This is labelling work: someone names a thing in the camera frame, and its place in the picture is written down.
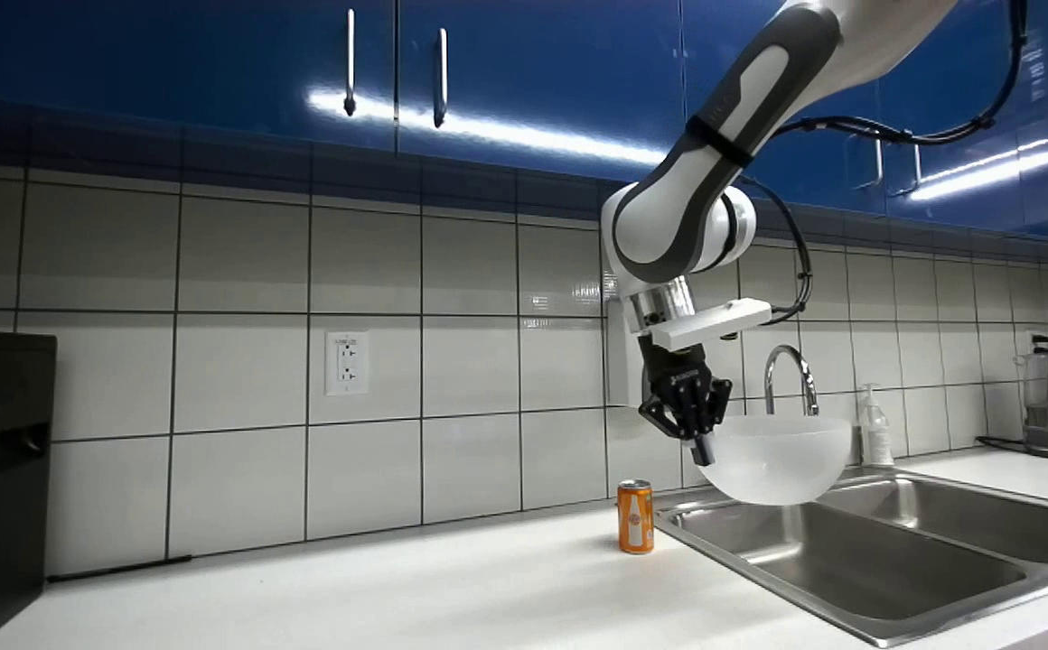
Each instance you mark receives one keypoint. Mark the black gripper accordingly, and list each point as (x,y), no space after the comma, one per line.
(685,393)

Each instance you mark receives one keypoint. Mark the translucent white plastic bowl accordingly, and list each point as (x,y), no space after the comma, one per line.
(784,465)

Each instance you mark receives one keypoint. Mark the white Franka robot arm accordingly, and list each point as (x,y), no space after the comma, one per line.
(693,204)

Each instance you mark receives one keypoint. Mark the stainless steel double sink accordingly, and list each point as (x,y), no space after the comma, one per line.
(899,566)

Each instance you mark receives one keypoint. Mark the orange soda can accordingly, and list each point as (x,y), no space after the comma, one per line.
(638,517)

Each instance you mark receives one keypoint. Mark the chrome gooseneck faucet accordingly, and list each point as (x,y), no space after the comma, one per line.
(804,381)

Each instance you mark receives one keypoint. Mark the clear pump soap bottle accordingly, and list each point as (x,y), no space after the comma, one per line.
(876,434)

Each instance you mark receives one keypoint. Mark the blue upper cabinet door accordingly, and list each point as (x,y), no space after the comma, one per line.
(838,168)
(1008,182)
(164,65)
(549,74)

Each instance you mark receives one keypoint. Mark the black coffee maker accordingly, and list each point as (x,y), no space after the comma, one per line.
(2,483)

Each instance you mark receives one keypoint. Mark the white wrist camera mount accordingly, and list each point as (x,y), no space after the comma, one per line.
(710,325)

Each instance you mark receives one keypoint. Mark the white wall outlet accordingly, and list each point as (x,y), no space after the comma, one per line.
(349,363)

